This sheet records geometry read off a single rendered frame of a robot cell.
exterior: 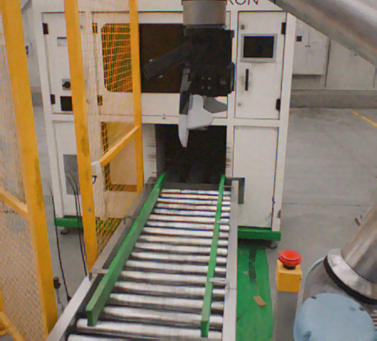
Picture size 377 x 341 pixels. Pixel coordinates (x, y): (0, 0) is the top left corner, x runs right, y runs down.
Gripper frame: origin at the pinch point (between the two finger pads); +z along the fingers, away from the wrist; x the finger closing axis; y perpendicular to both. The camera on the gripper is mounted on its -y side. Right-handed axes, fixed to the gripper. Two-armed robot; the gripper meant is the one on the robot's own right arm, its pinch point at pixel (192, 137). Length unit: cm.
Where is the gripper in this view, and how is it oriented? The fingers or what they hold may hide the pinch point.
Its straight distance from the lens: 74.3
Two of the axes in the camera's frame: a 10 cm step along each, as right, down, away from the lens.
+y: 9.6, 0.9, -2.8
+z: 0.0, 9.6, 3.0
